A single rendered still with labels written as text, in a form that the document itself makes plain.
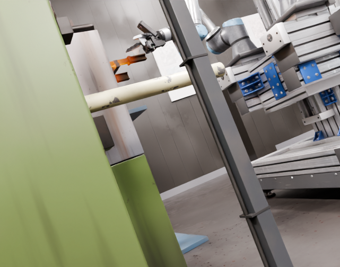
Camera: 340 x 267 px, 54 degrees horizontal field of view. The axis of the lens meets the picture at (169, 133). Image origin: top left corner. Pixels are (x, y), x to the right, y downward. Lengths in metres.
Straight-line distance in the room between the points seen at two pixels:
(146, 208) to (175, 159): 3.08
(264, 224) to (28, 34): 0.65
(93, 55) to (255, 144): 3.36
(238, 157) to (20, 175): 0.44
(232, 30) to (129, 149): 1.16
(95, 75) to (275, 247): 0.73
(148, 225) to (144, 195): 0.09
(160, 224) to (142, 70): 3.36
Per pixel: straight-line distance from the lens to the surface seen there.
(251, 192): 0.71
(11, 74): 0.78
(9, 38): 0.81
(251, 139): 4.28
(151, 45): 1.83
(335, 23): 1.62
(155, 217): 1.08
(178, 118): 4.23
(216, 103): 0.71
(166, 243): 1.10
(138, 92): 0.87
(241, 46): 1.98
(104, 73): 1.12
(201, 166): 4.22
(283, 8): 1.62
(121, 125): 1.08
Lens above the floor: 0.42
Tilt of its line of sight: 4 degrees up
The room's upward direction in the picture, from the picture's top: 21 degrees counter-clockwise
